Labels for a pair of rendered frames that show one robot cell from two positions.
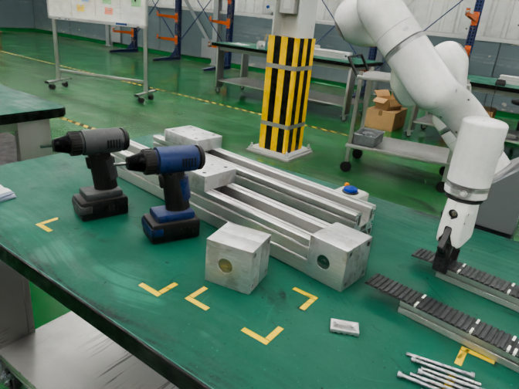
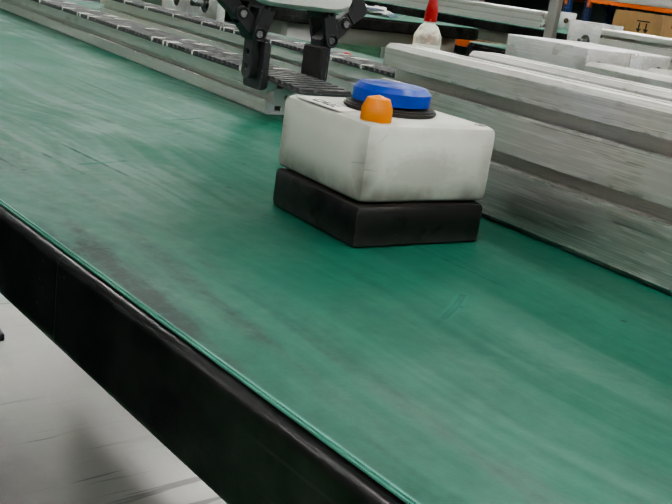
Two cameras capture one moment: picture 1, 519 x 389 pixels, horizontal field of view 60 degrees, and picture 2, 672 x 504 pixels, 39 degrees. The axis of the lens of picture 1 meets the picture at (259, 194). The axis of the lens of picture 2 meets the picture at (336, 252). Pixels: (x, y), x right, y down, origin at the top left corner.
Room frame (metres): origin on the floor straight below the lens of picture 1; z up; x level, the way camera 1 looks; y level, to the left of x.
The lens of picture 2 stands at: (1.66, -0.15, 0.90)
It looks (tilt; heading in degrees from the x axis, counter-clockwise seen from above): 16 degrees down; 195
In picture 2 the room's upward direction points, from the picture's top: 8 degrees clockwise
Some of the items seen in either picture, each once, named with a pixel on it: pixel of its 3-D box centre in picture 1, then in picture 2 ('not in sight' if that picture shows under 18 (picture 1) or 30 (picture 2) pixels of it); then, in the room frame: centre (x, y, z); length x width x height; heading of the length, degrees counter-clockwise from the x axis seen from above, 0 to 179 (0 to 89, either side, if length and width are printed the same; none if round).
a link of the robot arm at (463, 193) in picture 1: (466, 188); not in sight; (0.88, -0.42, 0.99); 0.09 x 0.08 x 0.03; 141
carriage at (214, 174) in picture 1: (199, 175); not in sight; (1.12, 0.16, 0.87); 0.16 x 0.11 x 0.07; 50
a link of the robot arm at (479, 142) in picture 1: (477, 150); not in sight; (0.88, -0.43, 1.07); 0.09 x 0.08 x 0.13; 146
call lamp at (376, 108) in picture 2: not in sight; (377, 107); (1.23, -0.25, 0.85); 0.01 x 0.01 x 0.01
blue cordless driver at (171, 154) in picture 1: (159, 194); not in sight; (0.93, 0.22, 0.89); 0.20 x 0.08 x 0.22; 123
